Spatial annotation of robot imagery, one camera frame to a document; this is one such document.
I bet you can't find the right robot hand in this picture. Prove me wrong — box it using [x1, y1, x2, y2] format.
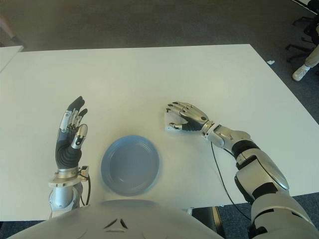
[163, 101, 215, 132]

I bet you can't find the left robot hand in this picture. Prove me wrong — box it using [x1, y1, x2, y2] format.
[55, 96, 89, 170]

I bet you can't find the white charger block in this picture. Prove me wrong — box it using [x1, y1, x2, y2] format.
[163, 111, 188, 132]

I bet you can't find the blue round plate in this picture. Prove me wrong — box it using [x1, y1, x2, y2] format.
[100, 134, 160, 197]

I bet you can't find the grey robot torso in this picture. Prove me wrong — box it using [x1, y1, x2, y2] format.
[7, 199, 225, 239]

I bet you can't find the white shoe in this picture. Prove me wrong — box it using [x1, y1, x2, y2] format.
[292, 64, 311, 82]

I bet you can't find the neighbouring white table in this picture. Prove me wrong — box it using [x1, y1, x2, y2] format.
[0, 45, 24, 73]

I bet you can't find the black office chair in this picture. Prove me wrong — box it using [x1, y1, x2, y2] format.
[285, 16, 319, 63]

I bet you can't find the bare person leg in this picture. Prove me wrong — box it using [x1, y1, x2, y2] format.
[0, 14, 14, 38]

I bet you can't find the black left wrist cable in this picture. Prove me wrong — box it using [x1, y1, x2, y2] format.
[79, 173, 92, 208]

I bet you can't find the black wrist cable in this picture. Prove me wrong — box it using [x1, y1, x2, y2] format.
[79, 173, 92, 208]
[210, 142, 251, 222]

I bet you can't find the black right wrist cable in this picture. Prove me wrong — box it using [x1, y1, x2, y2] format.
[210, 142, 251, 222]

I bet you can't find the dark table frame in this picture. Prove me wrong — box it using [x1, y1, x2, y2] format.
[187, 206, 223, 236]

